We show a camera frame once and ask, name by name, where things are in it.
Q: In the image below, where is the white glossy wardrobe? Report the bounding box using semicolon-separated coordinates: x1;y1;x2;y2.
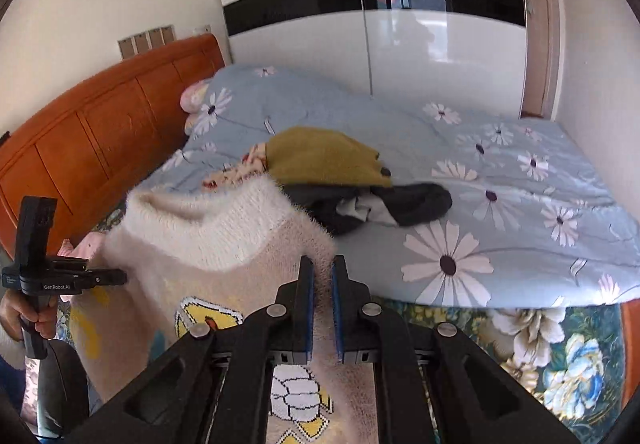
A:
209;0;530;117

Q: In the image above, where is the pink pillow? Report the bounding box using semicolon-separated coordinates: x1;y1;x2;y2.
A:
180;78;213;135

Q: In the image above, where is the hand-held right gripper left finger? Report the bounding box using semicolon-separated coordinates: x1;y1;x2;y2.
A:
64;255;315;444

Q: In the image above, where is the wall switch panel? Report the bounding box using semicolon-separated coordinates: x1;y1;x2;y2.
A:
117;24;177;60

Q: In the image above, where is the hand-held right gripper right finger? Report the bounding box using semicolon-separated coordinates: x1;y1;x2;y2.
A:
330;255;581;444

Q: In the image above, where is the wooden door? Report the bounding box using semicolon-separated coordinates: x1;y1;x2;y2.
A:
520;0;562;120

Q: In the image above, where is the floral patterned cloth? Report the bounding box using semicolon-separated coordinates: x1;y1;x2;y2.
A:
202;144;273;190

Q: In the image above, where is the blue daisy print quilt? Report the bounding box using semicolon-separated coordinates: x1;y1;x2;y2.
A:
134;64;640;310

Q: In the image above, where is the dark grey garment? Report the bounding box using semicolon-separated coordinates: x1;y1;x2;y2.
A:
281;181;454;237

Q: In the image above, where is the orange wooden headboard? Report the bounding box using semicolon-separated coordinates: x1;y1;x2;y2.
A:
0;33;227;259

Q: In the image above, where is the fuzzy cream cartoon sweater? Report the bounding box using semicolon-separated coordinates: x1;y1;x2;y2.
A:
69;174;381;444

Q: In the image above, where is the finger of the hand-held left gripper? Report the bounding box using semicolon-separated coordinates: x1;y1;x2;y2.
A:
89;268;128;288

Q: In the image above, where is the person's left hand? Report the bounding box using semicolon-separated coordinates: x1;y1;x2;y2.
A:
0;293;59;341

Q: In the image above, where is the mustard yellow knit garment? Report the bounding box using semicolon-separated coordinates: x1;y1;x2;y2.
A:
266;126;394;189

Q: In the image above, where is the dark floral bed sheet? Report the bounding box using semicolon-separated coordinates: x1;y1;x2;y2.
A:
380;297;631;425

